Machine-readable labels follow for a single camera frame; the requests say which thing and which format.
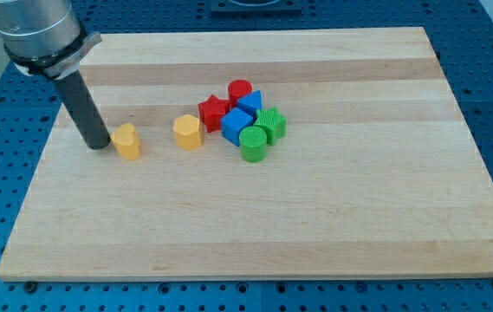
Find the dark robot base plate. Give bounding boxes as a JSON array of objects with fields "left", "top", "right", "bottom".
[{"left": 207, "top": 0, "right": 302, "bottom": 16}]

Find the wooden board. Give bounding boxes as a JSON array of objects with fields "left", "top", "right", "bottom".
[{"left": 0, "top": 27, "right": 493, "bottom": 282}]

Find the yellow heart block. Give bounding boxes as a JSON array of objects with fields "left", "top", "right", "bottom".
[{"left": 110, "top": 123, "right": 141, "bottom": 160}]

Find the green star block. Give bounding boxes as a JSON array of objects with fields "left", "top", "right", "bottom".
[{"left": 254, "top": 107, "right": 287, "bottom": 146}]

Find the blue cube block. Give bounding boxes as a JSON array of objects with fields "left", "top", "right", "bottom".
[{"left": 220, "top": 107, "right": 254, "bottom": 146}]

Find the red cylinder block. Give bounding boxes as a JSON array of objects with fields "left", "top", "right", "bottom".
[{"left": 227, "top": 80, "right": 253, "bottom": 108}]

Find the yellow hexagon block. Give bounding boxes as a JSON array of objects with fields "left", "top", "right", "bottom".
[{"left": 173, "top": 114, "right": 204, "bottom": 150}]

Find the blue triangle block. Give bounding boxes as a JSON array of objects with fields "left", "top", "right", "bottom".
[{"left": 237, "top": 90, "right": 263, "bottom": 119}]

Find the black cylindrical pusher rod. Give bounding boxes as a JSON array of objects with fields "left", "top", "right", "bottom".
[{"left": 53, "top": 70, "right": 111, "bottom": 150}]

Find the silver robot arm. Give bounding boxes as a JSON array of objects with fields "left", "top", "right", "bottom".
[{"left": 0, "top": 0, "right": 110, "bottom": 150}]

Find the red star block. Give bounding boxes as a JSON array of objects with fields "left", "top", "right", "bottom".
[{"left": 198, "top": 95, "right": 230, "bottom": 133}]

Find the green cylinder block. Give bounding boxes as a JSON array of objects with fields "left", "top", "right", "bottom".
[{"left": 239, "top": 127, "right": 267, "bottom": 163}]

